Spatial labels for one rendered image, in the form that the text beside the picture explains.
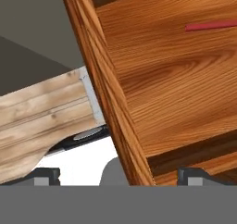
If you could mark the light wood cupboard front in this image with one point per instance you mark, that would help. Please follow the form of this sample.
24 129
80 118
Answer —
40 119

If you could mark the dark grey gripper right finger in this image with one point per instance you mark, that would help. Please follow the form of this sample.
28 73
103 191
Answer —
191 173

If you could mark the red straw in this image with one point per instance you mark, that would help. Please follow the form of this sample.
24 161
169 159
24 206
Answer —
213 25

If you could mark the reddish brown wooden drawer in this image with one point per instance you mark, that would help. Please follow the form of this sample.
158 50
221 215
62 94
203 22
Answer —
172 89

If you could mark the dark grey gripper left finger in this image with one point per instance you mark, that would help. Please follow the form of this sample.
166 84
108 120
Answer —
46 174

